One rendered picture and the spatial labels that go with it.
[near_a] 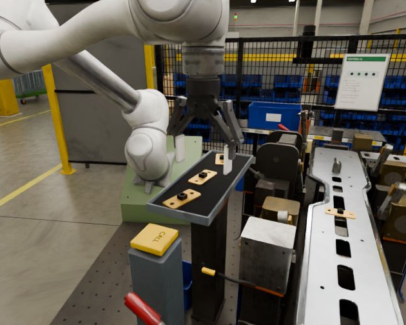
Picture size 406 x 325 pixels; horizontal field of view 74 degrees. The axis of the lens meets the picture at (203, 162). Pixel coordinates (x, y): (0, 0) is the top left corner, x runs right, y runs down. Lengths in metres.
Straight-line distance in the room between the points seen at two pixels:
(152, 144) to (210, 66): 0.59
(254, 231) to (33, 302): 1.80
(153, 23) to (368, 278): 0.65
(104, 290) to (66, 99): 2.88
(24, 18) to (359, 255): 1.04
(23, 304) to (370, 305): 1.96
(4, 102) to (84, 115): 4.87
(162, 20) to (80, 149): 3.43
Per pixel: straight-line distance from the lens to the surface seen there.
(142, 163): 1.11
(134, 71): 3.24
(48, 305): 2.13
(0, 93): 8.30
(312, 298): 0.64
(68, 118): 3.72
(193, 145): 1.36
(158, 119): 1.20
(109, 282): 1.09
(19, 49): 0.79
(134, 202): 1.32
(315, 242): 0.78
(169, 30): 0.41
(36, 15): 0.96
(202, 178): 0.67
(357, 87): 1.84
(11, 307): 2.23
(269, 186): 0.80
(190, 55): 0.58
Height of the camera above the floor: 1.45
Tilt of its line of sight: 22 degrees down
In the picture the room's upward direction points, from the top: straight up
